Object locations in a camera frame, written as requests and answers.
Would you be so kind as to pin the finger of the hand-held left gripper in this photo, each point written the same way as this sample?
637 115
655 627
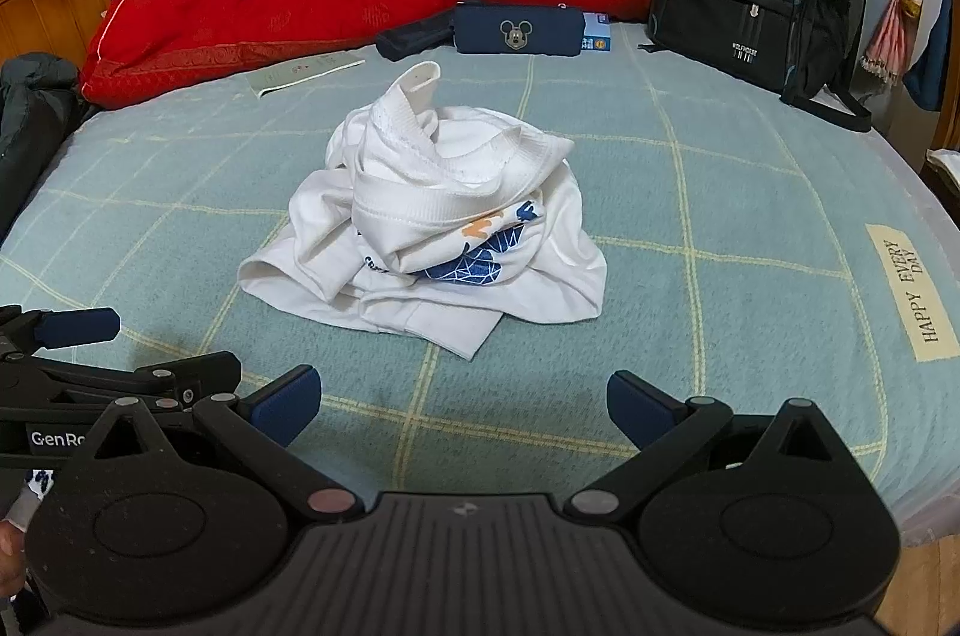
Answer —
150 381
79 327

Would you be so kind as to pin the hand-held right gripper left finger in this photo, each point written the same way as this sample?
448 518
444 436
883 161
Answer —
289 400

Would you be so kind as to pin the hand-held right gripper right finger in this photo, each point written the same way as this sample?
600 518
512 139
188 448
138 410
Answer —
641 407

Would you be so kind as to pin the white printed sweatshirt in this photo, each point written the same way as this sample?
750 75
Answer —
420 201

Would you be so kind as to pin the person's left hand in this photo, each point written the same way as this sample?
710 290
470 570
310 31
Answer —
9 557

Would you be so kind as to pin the dark jacket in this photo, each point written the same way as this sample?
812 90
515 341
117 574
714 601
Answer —
37 118

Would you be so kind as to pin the cream fabric label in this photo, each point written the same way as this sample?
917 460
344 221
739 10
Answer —
906 291

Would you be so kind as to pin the pale green booklet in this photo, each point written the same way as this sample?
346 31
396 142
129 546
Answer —
300 75

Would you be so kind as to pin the blue cardboard box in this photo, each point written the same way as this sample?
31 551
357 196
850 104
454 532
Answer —
598 36

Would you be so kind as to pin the white cloth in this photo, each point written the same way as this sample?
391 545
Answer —
946 163

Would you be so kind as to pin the navy mouse print pouch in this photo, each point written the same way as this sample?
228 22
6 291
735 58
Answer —
517 28

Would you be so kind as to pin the wooden chair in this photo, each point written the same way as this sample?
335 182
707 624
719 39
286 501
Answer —
946 133

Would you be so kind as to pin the teal towel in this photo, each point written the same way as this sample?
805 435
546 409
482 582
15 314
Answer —
930 66

